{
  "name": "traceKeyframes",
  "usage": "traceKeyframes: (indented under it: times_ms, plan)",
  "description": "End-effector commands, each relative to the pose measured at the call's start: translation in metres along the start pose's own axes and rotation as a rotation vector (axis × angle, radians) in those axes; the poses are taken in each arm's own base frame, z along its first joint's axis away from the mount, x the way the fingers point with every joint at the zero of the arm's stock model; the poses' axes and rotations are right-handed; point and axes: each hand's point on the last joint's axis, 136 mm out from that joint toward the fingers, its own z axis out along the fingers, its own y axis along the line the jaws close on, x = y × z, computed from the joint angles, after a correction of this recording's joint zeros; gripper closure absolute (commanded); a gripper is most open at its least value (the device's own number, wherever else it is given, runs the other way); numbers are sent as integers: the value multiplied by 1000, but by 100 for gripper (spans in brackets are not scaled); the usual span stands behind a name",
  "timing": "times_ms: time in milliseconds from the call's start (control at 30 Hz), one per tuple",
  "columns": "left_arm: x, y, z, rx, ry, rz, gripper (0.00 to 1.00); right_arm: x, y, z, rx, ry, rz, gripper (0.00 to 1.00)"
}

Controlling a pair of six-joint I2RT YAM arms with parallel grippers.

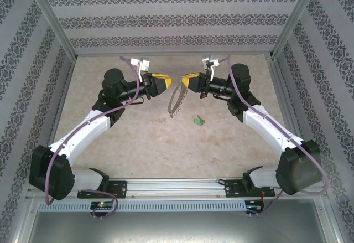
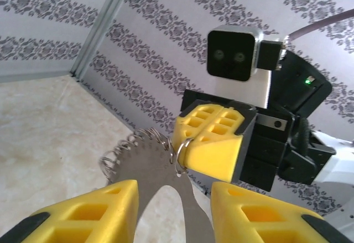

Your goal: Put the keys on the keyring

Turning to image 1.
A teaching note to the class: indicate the metal band keyring with rings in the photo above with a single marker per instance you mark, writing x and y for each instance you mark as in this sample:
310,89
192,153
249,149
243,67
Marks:
171,100

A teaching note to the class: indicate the green-headed key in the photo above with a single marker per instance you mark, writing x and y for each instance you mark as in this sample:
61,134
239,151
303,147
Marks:
197,121

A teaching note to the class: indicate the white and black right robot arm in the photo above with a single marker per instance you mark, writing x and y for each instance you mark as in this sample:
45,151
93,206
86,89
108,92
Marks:
265,126

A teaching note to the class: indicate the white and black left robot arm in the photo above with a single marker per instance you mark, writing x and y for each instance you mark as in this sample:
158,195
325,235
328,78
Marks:
83,135

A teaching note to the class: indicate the grey steel panel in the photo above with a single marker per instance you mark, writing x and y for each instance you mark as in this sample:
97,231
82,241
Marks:
177,229

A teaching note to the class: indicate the aluminium floor rail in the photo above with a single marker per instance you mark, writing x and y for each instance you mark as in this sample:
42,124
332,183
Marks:
171,55

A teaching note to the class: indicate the aluminium side rail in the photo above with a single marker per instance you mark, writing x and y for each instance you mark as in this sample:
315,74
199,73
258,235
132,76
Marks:
280,88
65,88

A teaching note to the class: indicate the aluminium frame post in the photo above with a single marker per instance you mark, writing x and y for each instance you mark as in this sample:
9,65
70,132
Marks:
297,16
51,16

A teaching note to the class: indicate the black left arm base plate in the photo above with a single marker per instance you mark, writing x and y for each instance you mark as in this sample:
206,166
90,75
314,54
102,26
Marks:
120,187

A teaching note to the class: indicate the aluminium mounting rail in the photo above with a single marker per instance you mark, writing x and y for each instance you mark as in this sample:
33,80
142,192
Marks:
177,189

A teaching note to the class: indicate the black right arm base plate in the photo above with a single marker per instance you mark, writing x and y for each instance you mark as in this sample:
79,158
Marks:
233,189

